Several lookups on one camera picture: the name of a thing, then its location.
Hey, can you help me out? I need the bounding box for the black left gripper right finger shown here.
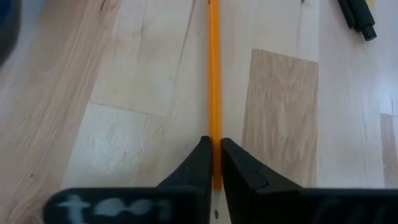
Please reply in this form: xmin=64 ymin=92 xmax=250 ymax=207
xmin=221 ymin=137 xmax=398 ymax=224

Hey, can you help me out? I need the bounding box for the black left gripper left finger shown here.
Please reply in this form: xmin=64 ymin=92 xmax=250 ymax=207
xmin=43 ymin=135 xmax=214 ymax=224

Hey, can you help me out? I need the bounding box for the orange pencil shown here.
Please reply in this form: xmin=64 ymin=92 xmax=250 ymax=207
xmin=207 ymin=0 xmax=223 ymax=220

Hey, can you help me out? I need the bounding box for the black marker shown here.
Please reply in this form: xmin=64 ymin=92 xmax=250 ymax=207
xmin=337 ymin=0 xmax=378 ymax=42

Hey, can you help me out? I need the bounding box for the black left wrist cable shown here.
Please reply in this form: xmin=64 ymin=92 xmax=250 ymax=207
xmin=0 ymin=0 xmax=23 ymax=68

